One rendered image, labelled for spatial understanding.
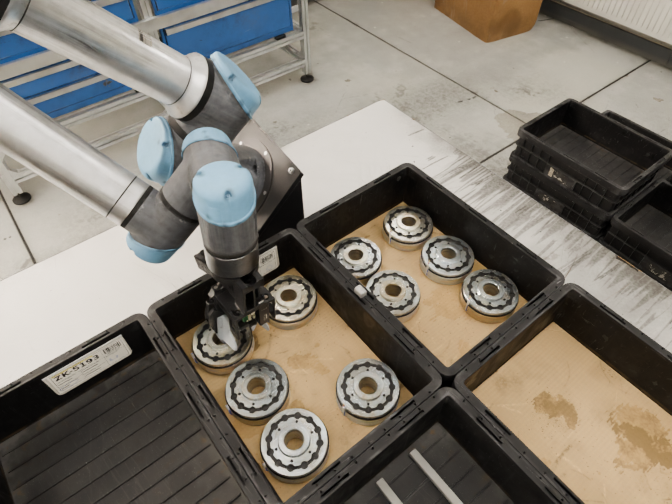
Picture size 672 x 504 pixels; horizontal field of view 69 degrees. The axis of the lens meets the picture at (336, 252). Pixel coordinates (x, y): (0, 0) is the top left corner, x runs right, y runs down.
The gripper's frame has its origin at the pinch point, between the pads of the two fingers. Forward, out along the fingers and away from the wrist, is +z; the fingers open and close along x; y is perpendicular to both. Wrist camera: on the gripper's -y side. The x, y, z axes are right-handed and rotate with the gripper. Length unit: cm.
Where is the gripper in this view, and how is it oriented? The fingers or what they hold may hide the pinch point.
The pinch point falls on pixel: (237, 330)
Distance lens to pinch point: 89.2
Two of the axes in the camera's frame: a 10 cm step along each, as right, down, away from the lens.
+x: 7.7, -4.3, 4.7
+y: 6.4, 5.8, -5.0
